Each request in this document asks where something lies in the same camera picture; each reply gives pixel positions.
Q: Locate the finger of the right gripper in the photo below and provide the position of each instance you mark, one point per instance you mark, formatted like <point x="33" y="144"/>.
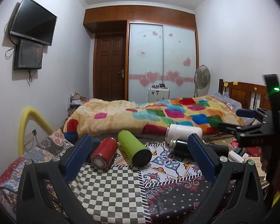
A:
<point x="247" y="113"/>
<point x="229" y="128"/>

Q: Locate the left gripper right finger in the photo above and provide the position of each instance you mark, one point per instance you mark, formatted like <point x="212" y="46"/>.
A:
<point x="235" y="195"/>

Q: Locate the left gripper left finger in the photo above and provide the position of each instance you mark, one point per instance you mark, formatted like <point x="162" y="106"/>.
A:
<point x="33" y="204"/>

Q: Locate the white thermos cup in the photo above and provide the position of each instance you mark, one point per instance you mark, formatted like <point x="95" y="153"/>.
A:
<point x="175" y="131"/>

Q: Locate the red thermos cup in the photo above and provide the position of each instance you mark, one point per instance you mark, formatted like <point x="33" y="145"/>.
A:
<point x="104" y="153"/>

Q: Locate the dark teal cup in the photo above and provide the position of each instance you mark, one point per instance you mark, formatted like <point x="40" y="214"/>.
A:
<point x="95" y="143"/>

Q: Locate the green thermos cup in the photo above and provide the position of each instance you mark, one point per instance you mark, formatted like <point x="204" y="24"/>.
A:
<point x="137" y="152"/>

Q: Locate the wooden bed headboard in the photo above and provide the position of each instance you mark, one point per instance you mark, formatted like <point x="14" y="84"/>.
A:
<point x="251" y="96"/>

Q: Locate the standing electric fan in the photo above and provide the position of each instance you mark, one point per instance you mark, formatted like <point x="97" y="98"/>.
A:
<point x="201" y="78"/>

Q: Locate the patterned table cloth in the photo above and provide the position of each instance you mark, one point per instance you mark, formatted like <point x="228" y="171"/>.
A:
<point x="168" y="190"/>

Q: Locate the white bedside cabinet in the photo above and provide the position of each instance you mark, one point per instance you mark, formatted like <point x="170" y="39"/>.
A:
<point x="158" y="92"/>

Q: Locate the yellow curved tube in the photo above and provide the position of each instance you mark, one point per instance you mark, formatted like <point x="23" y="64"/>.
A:
<point x="30" y="117"/>

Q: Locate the colourful patchwork blanket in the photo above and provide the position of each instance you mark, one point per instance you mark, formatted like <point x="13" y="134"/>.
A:
<point x="97" y="116"/>

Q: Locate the white sliding wardrobe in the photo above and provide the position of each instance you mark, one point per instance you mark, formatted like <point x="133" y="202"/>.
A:
<point x="161" y="54"/>

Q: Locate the brown wooden door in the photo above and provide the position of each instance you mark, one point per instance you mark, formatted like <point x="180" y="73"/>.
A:
<point x="109" y="65"/>

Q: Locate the small black wall monitor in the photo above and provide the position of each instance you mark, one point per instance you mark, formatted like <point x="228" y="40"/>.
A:
<point x="28" y="55"/>

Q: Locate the large black wall television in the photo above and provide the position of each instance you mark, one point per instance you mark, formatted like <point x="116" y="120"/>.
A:
<point x="34" y="22"/>

